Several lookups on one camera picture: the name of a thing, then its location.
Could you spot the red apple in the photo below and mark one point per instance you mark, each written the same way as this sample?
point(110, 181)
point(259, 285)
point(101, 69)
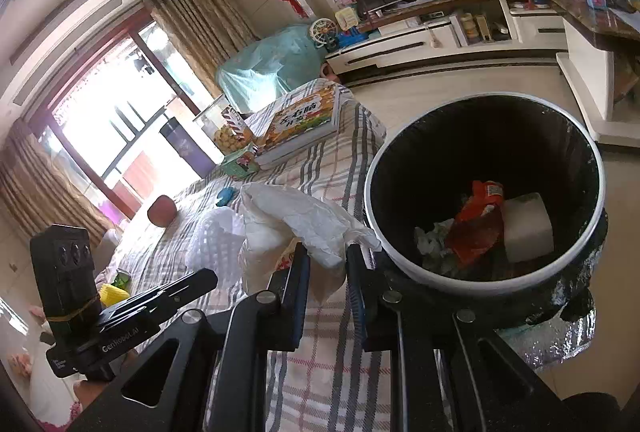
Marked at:
point(161, 211)

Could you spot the small blue item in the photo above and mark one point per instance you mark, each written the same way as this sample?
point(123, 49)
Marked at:
point(225, 196)

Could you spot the white foam fruit net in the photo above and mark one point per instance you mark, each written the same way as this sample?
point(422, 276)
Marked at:
point(215, 242)

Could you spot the crumpled white tissue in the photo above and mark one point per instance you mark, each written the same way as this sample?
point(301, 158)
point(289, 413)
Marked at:
point(432, 237)

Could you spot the small white fan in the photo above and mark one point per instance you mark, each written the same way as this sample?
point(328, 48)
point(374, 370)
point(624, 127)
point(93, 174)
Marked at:
point(320, 33)

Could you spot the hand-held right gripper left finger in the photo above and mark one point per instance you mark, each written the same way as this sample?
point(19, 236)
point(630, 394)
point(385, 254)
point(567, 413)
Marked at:
point(304, 292)

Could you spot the small green box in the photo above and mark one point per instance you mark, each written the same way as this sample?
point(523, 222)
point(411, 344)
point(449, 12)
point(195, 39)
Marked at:
point(241, 163)

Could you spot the clear snack jar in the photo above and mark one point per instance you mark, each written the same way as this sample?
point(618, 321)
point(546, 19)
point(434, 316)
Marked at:
point(227, 132)

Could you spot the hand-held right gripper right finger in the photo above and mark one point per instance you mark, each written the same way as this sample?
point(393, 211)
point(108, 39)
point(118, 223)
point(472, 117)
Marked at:
point(356, 307)

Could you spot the white side cabinet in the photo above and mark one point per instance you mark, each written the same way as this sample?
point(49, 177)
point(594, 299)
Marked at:
point(595, 77)

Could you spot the white tissue block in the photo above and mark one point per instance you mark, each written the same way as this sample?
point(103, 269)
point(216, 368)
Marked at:
point(527, 227)

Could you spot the beige curtain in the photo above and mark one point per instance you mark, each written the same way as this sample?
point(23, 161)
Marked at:
point(200, 27)
point(45, 182)

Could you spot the orange snack wrapper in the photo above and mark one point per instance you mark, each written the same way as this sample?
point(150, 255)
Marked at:
point(475, 227)

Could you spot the balcony glass door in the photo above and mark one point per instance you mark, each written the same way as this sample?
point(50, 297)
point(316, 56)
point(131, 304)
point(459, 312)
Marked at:
point(100, 122)

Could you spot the bin with black liner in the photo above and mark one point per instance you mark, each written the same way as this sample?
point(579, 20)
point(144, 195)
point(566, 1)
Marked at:
point(575, 172)

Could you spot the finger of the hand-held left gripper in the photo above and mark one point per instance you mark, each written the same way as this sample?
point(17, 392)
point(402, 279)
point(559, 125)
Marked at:
point(190, 287)

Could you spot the purple cylindrical container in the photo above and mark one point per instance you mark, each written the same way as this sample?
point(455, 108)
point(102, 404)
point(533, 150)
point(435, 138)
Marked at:
point(185, 144)

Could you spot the white television cabinet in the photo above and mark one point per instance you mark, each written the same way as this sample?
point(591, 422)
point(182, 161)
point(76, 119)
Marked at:
point(425, 47)

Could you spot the teal plastic cover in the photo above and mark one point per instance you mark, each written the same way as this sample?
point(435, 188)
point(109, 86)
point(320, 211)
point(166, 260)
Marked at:
point(265, 67)

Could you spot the yellow plastic toy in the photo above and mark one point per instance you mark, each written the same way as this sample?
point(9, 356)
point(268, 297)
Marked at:
point(114, 296)

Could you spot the silver foil bag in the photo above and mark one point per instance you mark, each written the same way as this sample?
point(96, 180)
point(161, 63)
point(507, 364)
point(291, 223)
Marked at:
point(555, 342)

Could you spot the orange picture book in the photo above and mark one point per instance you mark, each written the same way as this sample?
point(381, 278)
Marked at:
point(300, 117)

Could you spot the green packet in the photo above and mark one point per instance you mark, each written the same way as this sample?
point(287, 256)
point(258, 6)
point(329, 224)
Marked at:
point(121, 280)

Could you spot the white plastic bag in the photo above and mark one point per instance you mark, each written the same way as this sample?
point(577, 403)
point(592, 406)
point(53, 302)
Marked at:
point(295, 222)

